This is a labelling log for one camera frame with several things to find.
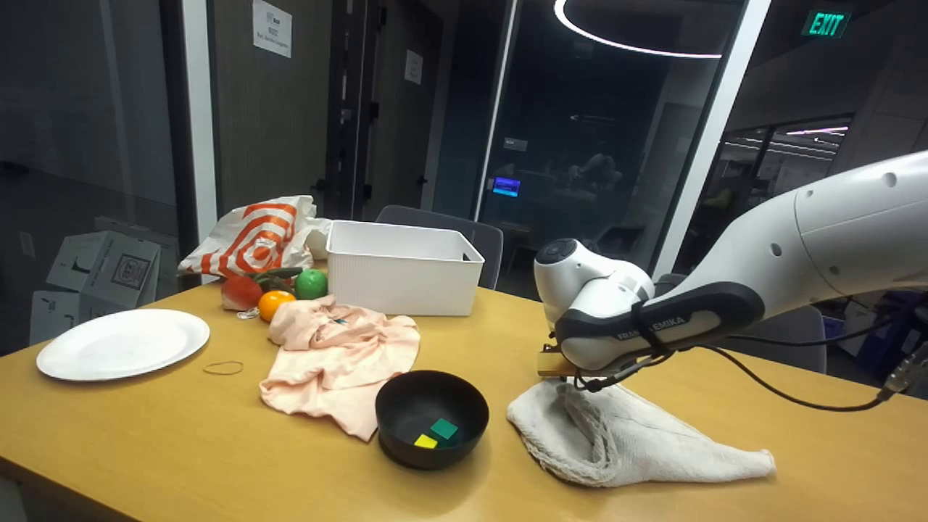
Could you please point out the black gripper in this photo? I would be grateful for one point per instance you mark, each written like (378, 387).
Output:
(603, 374)

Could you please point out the white towel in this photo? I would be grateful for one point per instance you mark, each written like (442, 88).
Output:
(628, 439)

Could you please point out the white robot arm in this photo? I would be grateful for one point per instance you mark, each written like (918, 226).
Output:
(831, 233)

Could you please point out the flat teal block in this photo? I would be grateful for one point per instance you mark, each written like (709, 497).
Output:
(445, 431)

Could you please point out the yellow block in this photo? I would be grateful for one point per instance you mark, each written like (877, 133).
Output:
(428, 442)

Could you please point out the black bowl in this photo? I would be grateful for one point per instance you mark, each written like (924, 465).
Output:
(406, 410)

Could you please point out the blue lit screen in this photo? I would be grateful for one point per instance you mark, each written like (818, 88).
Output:
(506, 186)

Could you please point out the white plastic bin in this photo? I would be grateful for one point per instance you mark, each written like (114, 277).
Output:
(402, 277)

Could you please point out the pink cloth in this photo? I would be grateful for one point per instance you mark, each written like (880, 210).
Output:
(338, 362)

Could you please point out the green ball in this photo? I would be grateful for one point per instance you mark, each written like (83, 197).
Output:
(310, 284)

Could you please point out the round ceiling light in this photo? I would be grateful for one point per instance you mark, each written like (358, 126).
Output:
(628, 45)

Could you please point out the orange fruit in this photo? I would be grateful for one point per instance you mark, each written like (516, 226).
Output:
(273, 304)

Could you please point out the small white paper notice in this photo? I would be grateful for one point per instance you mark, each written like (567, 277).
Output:
(412, 67)

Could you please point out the red fruit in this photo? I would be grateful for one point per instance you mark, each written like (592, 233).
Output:
(241, 291)

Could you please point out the orange and white patterned bag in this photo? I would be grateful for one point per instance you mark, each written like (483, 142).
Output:
(257, 235)

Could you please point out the rubber band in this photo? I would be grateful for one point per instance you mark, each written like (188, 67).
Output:
(207, 368)

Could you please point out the green exit sign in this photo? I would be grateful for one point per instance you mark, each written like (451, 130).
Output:
(826, 25)

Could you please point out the white pillar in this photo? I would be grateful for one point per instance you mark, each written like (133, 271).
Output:
(200, 116)

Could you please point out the large white paper notice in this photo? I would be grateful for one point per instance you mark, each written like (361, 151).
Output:
(273, 27)

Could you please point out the white plate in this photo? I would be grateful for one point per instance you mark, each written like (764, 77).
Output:
(119, 342)

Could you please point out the white window frame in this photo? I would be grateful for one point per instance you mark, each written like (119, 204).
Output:
(712, 133)

